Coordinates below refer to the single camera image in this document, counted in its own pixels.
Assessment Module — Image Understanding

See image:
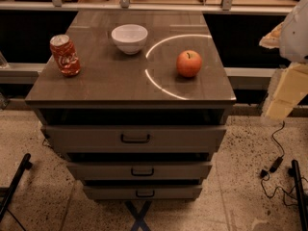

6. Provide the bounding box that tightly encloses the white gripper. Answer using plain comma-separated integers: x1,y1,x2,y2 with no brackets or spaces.
259,0,308,121

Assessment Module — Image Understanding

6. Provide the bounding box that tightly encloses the red apple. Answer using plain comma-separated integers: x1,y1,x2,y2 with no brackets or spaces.
176,50,202,78

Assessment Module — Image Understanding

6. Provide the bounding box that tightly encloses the white ceramic bowl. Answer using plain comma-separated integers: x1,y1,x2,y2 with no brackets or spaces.
112,24,148,55

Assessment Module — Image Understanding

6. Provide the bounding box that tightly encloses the black right stand leg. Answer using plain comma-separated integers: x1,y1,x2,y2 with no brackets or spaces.
289,160,308,231

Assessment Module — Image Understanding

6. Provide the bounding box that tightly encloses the black stand leg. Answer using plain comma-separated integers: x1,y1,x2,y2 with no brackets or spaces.
0,153,33,222
289,160,308,231

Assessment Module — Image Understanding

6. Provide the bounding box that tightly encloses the grey drawer cabinet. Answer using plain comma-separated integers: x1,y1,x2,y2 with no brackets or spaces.
26,11,236,187

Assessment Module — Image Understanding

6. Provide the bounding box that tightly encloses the red soda can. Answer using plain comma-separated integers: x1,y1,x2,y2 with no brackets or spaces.
50,35,81,77

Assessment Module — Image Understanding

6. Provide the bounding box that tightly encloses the middle grey drawer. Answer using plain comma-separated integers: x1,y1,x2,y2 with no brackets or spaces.
67,162,212,180

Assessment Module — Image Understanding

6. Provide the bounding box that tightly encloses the grey drawer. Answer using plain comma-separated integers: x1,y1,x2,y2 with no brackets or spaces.
42,125,226,154
67,162,212,180
83,185,202,200

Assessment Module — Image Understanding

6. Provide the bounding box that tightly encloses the bottom grey drawer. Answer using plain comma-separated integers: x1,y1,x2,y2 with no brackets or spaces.
83,185,202,200

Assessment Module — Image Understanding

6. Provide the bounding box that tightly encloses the top grey drawer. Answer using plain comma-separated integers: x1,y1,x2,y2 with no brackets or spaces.
42,125,226,154

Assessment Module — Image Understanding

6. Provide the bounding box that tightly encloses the black left stand leg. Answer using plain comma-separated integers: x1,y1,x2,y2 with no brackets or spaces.
0,153,33,222

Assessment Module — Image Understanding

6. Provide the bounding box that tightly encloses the black power cable with adapter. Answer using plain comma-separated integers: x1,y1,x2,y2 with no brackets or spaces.
259,120,302,208

